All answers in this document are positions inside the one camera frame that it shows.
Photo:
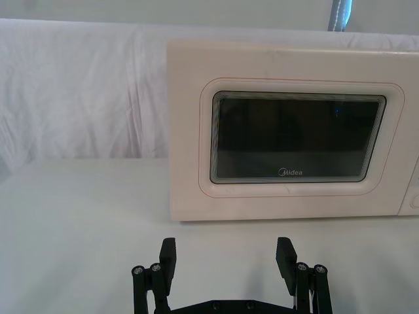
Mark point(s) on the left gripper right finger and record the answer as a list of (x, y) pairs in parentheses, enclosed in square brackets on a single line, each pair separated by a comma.
[(286, 261)]

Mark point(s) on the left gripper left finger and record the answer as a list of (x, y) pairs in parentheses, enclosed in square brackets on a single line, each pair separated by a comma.
[(167, 261)]

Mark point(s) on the white table cloth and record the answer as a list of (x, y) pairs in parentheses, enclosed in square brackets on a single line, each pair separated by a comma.
[(82, 212)]

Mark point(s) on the cream microwave oven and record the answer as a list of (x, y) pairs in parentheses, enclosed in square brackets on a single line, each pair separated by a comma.
[(186, 131)]

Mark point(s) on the white wrinkled backdrop cloth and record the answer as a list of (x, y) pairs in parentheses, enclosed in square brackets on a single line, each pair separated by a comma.
[(82, 98)]

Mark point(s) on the grey striped post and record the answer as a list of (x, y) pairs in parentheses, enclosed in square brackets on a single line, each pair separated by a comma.
[(339, 14)]

